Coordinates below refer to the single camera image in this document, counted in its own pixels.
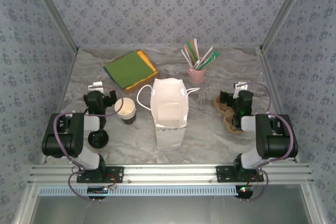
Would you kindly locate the pink metal bucket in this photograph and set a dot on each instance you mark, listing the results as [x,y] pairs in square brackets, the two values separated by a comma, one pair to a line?
[196,75]

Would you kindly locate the brown wooden stirrer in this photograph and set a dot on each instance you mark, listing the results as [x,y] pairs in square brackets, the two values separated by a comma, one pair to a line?
[188,51]

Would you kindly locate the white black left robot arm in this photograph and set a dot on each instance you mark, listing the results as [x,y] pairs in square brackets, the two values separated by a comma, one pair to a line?
[73,129]

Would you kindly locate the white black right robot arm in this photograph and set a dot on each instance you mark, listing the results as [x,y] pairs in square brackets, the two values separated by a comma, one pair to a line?
[273,140]

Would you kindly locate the aluminium corner post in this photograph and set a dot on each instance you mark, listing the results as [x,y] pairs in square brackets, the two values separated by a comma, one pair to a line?
[54,11]
[283,11]

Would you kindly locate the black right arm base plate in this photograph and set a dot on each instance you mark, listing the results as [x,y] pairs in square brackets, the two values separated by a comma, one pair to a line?
[223,174]

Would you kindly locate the aluminium right corner post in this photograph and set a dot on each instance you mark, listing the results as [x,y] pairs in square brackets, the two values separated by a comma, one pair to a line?
[283,11]

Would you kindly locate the blue paper napkin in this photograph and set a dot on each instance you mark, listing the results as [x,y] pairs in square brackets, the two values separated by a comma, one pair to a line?
[108,74]

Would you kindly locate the aluminium left corner post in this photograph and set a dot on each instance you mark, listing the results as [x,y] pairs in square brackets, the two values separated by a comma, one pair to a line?
[54,11]

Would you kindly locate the black white paper cup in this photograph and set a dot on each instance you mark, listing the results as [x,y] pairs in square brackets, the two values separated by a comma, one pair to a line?
[127,108]

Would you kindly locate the grey metal sheet panel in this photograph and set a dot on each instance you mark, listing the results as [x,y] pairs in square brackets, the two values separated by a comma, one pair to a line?
[170,211]

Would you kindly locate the brown pulp cup carrier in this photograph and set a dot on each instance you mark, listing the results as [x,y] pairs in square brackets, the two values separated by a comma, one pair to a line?
[228,127]

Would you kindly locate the black plastic cup lid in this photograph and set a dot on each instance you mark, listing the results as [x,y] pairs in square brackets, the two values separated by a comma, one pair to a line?
[98,140]

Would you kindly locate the white cartoon print paper bag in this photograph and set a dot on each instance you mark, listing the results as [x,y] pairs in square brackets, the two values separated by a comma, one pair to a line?
[169,137]

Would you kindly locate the white wrapped paper straw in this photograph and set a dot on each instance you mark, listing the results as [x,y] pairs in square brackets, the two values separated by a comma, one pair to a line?
[208,52]
[187,56]

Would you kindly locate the aluminium back rail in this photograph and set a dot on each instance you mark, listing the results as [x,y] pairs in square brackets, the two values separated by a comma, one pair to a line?
[118,47]

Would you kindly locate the green striped wrapped straw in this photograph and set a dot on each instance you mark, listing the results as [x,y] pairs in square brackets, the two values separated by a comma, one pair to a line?
[191,49]

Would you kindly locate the tan wrapped stirrer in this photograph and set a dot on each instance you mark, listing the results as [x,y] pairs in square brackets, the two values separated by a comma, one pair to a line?
[194,44]

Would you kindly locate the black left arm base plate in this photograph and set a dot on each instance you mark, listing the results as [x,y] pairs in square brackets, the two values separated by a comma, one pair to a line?
[118,175]

